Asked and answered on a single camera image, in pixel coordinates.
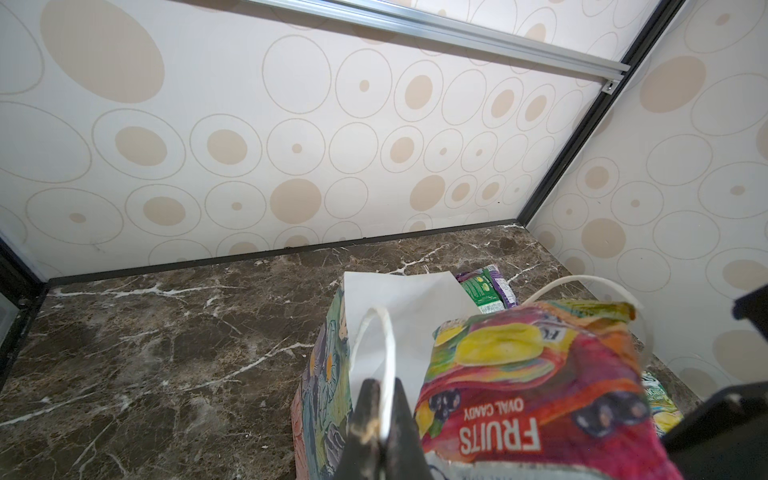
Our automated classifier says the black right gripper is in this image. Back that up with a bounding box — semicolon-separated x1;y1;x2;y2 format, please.
662;381;767;479

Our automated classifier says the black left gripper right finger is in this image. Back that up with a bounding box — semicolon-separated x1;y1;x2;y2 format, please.
383;379;433;480

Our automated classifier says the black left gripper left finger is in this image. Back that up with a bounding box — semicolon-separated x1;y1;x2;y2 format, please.
333;379;381;480

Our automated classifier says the red fruits candy bag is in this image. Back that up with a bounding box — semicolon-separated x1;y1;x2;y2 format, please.
414;300;680;479

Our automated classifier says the teal spring candy bag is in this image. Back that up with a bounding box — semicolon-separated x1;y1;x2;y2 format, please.
641;371;683;437

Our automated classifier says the green snack bag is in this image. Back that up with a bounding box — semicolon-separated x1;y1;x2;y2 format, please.
457;268;506;314

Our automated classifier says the purple berries candy bag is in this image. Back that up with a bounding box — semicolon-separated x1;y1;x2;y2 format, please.
456;264;518;310

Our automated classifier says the horizontal aluminium rail back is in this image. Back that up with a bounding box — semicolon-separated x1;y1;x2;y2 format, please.
263;0;630;87

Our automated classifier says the black vertical frame post left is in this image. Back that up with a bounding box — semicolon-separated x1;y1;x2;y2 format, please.
1;239;48;387

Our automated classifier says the black vertical frame post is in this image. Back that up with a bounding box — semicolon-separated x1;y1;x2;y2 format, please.
515;0;686;227
1;239;48;387

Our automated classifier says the black vertical frame post right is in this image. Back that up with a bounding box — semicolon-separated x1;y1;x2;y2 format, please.
515;0;686;227

